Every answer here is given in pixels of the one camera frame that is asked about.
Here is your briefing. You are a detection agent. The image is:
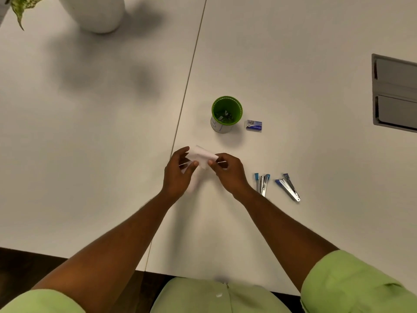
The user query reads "person's left hand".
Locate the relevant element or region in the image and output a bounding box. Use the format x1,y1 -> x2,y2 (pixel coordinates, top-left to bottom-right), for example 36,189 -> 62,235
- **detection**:
162,146 -> 199,202

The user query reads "person's right hand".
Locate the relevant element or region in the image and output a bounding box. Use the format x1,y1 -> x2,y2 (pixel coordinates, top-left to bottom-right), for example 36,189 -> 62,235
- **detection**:
207,153 -> 256,202

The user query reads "white paper piece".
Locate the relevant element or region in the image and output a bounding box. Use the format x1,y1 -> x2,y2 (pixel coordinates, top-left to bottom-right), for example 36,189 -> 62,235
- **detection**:
181,145 -> 228,175

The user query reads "person's right forearm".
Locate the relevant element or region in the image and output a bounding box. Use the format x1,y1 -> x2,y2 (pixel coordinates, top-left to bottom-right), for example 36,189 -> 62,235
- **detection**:
232,188 -> 341,295

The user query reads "person's left forearm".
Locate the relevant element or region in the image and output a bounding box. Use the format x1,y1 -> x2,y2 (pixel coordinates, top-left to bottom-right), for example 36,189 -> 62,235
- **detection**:
31,188 -> 183,313

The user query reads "blue open stapler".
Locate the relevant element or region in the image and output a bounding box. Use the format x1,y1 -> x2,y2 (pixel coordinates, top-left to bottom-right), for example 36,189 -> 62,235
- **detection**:
254,173 -> 271,197

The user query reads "green pen cup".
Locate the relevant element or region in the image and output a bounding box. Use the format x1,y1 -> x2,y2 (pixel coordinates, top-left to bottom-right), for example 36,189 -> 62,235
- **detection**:
210,96 -> 243,134

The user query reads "blue silver stapler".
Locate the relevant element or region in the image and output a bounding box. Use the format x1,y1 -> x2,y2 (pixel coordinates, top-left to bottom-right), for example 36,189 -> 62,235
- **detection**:
275,173 -> 301,203

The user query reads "light green shirt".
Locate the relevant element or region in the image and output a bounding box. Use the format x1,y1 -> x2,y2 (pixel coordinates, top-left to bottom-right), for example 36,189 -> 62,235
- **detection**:
0,250 -> 417,313

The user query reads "white plant pot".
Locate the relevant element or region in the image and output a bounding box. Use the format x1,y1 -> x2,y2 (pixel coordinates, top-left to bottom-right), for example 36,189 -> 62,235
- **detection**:
57,0 -> 126,34

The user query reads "green plant leaf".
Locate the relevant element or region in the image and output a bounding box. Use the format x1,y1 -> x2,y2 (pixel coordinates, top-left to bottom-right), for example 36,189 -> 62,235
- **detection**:
5,0 -> 46,31

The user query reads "grey table cable hatch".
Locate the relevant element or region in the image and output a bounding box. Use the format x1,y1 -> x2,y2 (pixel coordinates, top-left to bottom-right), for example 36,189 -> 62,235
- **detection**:
371,53 -> 417,133

